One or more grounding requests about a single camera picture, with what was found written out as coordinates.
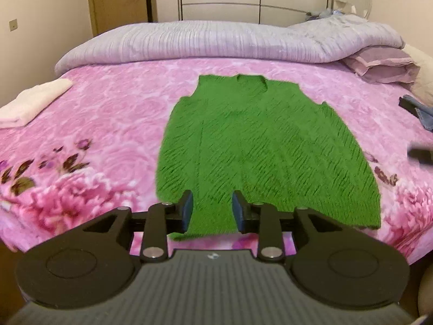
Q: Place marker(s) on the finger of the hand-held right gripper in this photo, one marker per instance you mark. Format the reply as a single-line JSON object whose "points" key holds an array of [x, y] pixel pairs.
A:
{"points": [[421, 155]]}

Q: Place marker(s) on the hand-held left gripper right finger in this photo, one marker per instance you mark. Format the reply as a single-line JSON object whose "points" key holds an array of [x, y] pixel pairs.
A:
{"points": [[238, 211]]}

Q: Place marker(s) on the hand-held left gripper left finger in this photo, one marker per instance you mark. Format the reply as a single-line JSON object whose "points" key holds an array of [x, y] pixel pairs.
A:
{"points": [[187, 210]]}

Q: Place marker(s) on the green knit sweater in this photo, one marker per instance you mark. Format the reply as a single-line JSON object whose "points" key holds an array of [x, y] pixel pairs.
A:
{"points": [[264, 142]]}

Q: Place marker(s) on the blue denim jeans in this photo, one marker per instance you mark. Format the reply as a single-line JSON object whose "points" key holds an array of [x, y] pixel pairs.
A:
{"points": [[427, 116]]}

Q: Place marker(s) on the black garment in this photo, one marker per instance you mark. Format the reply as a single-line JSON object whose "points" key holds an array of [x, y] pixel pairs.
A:
{"points": [[406, 103]]}

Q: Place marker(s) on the cream quilted bolster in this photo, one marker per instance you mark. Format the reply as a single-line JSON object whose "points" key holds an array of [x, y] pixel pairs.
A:
{"points": [[426, 74]]}

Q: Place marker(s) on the purple pillow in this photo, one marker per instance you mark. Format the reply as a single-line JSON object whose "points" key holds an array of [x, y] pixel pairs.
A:
{"points": [[382, 64]]}

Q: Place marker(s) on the pink floral blanket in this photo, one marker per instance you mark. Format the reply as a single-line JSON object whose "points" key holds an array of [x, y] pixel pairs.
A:
{"points": [[101, 115]]}

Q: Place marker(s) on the grey striped duvet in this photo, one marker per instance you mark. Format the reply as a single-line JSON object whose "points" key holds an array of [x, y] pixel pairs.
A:
{"points": [[203, 40]]}

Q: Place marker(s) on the folded cream towel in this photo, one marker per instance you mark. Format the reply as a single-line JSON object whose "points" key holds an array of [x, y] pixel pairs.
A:
{"points": [[30, 103]]}

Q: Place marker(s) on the wooden door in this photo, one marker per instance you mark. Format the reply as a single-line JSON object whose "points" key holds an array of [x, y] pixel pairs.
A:
{"points": [[115, 0]]}

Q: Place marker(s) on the wall light switch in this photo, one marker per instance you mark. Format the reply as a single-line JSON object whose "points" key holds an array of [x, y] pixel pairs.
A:
{"points": [[14, 24]]}

